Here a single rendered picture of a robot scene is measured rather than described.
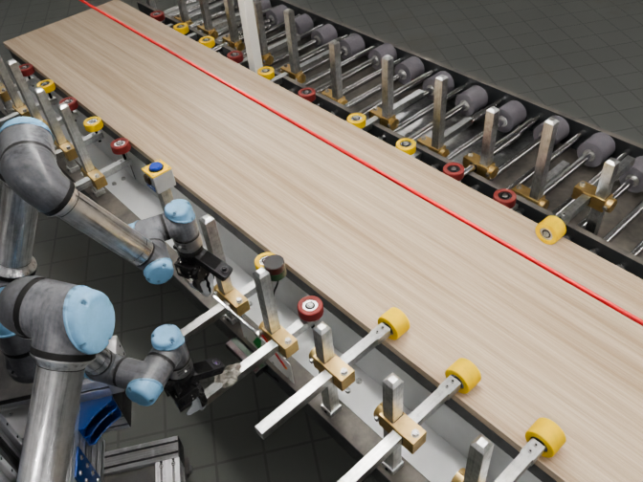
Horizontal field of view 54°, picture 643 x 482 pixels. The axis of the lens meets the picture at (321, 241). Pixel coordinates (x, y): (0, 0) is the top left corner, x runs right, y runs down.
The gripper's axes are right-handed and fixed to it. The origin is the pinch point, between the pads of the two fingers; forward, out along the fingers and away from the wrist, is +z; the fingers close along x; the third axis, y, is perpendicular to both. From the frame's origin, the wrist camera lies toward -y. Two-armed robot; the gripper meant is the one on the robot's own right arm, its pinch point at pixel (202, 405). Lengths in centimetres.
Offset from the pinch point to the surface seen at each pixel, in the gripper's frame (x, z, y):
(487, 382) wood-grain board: 54, -7, -58
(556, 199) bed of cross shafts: 16, 11, -156
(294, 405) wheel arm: 25.9, -13.4, -14.5
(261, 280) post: -2.2, -28.3, -28.7
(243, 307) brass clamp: -20.0, -0.7, -30.1
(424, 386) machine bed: 40, 2, -50
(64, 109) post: -127, -31, -30
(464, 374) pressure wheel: 51, -15, -51
